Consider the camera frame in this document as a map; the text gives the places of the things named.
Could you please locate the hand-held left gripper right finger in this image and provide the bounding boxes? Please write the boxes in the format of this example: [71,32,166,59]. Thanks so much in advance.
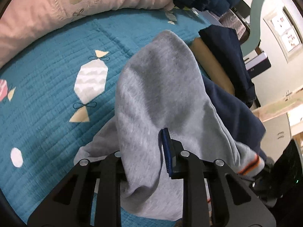
[158,128,276,227]

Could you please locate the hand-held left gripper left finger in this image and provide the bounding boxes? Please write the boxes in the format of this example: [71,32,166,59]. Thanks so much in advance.
[27,150,123,227]

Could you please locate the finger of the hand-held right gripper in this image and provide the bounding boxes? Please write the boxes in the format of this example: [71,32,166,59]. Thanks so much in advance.
[251,158,277,195]

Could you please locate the grey zip jacket navy sleeves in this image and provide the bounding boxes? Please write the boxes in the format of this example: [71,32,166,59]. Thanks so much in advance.
[73,30,267,221]

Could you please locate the light wooden cabinet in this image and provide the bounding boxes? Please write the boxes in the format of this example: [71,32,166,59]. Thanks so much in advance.
[251,94,303,152]

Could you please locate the teal quilted bed cover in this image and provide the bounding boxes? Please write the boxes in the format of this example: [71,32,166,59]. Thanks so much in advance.
[0,7,212,227]

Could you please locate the black white-topped box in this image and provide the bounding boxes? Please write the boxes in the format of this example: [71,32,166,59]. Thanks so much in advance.
[244,53,272,79]

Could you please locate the crumpled dark navy garment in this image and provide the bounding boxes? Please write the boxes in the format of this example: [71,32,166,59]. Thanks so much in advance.
[198,25,257,105]

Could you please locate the white framed window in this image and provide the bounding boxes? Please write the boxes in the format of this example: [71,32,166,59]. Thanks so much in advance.
[263,7,303,63]

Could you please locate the pink patterned table cover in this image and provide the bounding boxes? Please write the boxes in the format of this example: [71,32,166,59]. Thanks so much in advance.
[220,11,250,46]

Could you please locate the pink pillow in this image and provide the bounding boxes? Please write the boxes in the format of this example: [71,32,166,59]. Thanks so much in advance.
[0,0,175,68]

